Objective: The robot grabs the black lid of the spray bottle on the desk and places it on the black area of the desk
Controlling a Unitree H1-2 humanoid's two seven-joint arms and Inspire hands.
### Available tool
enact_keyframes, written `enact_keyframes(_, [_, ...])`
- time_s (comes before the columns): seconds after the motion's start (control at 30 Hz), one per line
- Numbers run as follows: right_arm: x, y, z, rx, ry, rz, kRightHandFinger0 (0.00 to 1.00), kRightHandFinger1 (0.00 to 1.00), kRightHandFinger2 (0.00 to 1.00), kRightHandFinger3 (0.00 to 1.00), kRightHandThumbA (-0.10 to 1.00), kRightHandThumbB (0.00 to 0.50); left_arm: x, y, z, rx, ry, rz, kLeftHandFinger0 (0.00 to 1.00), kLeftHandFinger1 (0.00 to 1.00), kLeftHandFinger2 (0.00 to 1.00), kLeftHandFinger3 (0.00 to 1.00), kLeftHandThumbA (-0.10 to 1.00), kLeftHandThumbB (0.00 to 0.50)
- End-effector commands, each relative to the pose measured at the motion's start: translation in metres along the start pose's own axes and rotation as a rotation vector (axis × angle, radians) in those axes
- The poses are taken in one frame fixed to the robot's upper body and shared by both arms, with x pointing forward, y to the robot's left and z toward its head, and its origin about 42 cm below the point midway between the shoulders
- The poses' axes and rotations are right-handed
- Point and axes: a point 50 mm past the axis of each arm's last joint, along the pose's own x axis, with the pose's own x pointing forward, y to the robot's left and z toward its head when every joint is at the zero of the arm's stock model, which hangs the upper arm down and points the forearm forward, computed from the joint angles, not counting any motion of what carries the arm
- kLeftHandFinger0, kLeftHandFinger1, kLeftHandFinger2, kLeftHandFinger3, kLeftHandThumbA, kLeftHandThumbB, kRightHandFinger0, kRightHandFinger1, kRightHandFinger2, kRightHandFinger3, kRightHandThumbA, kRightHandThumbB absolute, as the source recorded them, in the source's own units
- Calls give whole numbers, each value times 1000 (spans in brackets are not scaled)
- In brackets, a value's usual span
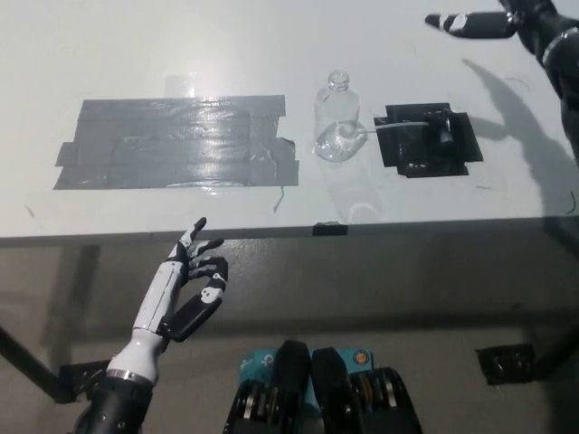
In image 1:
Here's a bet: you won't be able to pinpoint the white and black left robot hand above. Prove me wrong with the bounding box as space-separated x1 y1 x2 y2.
106 216 230 383

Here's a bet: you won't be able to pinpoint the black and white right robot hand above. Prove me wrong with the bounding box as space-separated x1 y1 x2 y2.
423 0 576 61

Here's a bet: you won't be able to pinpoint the black spray trigger lid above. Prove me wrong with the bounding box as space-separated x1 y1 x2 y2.
361 109 457 146

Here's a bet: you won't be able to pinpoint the black robot body blocks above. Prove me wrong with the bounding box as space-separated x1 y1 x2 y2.
220 339 425 434

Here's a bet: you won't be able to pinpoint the clear plastic bottle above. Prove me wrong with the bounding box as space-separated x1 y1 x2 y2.
312 70 367 162

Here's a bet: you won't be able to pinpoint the teal cardboard box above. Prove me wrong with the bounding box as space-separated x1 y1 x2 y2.
237 346 375 410

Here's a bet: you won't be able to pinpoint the grey duct tape patch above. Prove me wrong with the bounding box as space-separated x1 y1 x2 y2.
52 94 301 192

